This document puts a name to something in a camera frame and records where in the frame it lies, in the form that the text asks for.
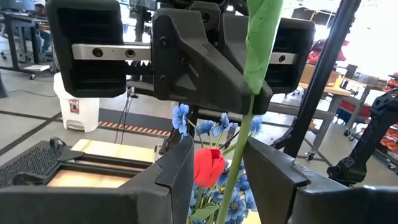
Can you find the blue artificial flower bunch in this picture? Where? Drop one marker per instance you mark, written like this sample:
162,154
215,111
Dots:
180,116

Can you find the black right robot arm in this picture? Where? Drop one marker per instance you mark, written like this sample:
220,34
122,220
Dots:
367,146

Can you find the red artificial tulip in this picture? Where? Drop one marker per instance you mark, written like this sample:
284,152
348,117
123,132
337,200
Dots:
208,166
261,46

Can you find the black desk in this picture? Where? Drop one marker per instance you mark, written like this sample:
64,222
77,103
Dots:
12,37

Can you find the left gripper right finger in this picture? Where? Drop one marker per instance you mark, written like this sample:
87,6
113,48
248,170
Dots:
295,202

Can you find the black hazard-striped floor mat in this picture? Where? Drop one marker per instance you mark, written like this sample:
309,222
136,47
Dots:
133,118

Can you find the wooden top work table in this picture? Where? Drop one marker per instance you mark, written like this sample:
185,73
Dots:
335,90

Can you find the person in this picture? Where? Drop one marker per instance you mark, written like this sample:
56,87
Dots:
43,37

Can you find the black mesh computer case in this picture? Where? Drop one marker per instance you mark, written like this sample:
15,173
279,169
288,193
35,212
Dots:
28,161

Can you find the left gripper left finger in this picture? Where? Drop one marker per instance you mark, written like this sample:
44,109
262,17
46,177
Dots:
140,205

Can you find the white trash can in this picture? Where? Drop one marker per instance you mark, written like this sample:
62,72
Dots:
77,118

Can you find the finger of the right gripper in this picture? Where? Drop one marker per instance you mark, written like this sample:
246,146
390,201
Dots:
186,68
233,37

